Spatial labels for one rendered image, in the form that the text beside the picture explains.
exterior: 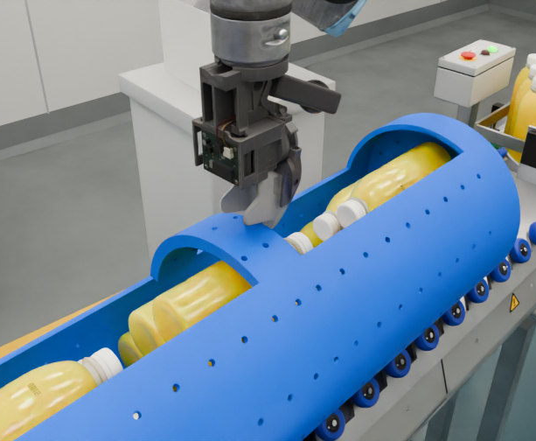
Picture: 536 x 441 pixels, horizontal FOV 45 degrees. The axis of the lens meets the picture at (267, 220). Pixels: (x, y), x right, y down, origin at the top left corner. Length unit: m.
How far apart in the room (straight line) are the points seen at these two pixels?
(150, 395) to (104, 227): 2.45
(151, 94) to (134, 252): 1.59
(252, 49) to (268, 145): 0.10
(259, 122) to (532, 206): 0.89
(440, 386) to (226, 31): 0.69
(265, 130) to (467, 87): 1.06
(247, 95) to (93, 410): 0.32
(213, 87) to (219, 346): 0.24
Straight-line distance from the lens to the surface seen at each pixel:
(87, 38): 3.83
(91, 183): 3.37
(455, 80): 1.66
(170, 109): 1.26
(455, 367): 1.11
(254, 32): 0.60
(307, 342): 0.69
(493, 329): 1.20
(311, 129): 1.37
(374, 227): 0.78
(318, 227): 0.95
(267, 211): 0.70
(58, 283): 2.74
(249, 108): 0.64
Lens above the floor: 1.65
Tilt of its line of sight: 34 degrees down
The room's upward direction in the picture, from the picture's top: straight up
